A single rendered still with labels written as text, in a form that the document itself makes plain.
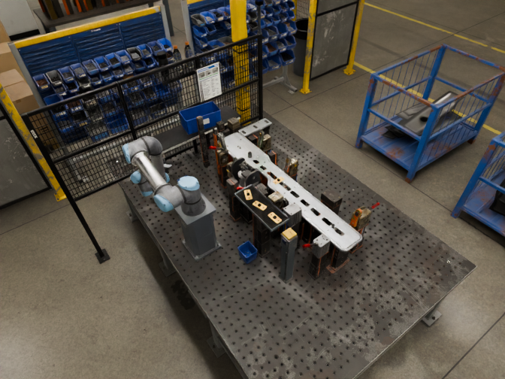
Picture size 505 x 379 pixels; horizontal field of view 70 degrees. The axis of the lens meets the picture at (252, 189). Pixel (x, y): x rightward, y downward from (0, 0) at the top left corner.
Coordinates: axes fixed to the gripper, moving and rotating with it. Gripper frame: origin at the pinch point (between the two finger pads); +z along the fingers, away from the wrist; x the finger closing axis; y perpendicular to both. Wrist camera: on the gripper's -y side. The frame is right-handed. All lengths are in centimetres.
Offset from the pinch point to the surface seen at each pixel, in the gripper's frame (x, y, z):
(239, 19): -64, -58, 87
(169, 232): 46, 3, -34
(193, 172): 25.7, 12.9, 27.0
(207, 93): -26, -15, 60
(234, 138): 15, -30, 43
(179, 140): -5.0, 0.7, 19.8
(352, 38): 7, -49, 378
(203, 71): -42, -26, 55
